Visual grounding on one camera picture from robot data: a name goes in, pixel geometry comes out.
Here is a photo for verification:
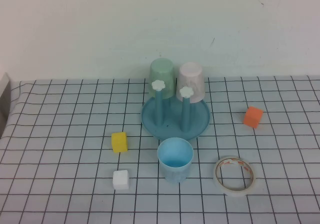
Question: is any light pink plastic cup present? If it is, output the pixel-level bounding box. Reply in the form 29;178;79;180
176;61;207;104

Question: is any yellow foam cube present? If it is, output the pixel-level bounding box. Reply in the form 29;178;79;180
111;131;129;154

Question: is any light blue plastic cup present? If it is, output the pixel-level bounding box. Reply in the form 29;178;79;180
156;137;194;185

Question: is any light green plastic cup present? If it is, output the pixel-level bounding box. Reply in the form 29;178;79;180
149;58;176;100

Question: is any orange foam cube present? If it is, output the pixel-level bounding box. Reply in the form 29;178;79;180
243;106;264;129

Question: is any white tape roll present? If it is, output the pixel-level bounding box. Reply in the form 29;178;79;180
213;155;257;197

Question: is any white grey side panel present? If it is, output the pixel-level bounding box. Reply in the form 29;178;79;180
0;71;12;140

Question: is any white foam cube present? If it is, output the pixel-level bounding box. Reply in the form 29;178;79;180
112;169;131;191

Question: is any black grid checkered tablecloth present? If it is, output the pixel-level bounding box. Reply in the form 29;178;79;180
0;75;320;224

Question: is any blue cup stand with pegs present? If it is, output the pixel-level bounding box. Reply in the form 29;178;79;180
140;79;211;142

